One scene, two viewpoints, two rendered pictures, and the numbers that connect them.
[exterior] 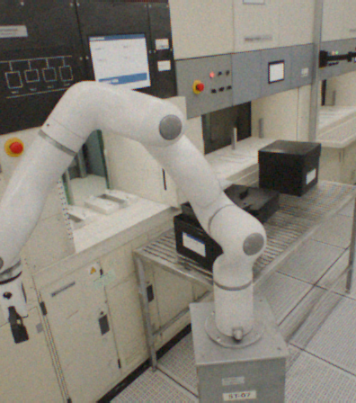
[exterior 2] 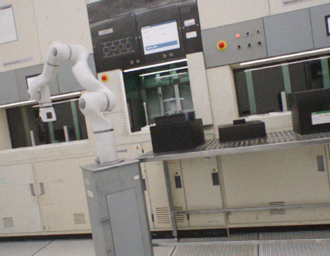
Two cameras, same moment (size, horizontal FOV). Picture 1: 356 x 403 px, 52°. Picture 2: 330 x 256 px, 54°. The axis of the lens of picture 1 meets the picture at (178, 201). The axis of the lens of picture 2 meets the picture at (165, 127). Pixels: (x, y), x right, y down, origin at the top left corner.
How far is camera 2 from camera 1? 2.12 m
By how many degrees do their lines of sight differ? 63
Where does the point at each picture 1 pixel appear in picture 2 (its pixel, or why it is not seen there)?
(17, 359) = not seen: hidden behind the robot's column
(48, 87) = (119, 52)
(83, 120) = (50, 53)
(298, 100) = not seen: outside the picture
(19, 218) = (34, 83)
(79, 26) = (136, 23)
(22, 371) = not seen: hidden behind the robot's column
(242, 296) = (95, 137)
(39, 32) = (117, 30)
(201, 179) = (76, 74)
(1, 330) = (92, 157)
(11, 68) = (105, 45)
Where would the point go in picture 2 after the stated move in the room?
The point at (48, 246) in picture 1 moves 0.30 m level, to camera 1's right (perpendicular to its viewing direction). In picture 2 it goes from (115, 126) to (129, 125)
